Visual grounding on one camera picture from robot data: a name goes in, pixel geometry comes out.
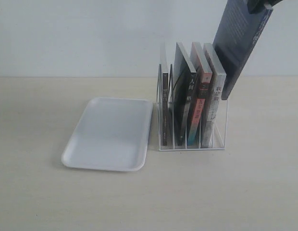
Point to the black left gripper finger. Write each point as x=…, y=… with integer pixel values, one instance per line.
x=255, y=6

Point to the dark blue moon book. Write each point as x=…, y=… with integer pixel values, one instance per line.
x=236, y=36

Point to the red and teal book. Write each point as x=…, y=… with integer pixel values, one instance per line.
x=204, y=74

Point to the black spine book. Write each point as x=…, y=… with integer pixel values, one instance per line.
x=184, y=76

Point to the white grey spine book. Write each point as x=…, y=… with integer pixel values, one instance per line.
x=214, y=94

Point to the thin dark brown book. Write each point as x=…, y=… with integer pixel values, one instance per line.
x=164, y=92

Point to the white plastic tray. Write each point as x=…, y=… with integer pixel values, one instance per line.
x=112, y=134

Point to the white wire book rack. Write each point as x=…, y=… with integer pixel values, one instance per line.
x=217, y=140

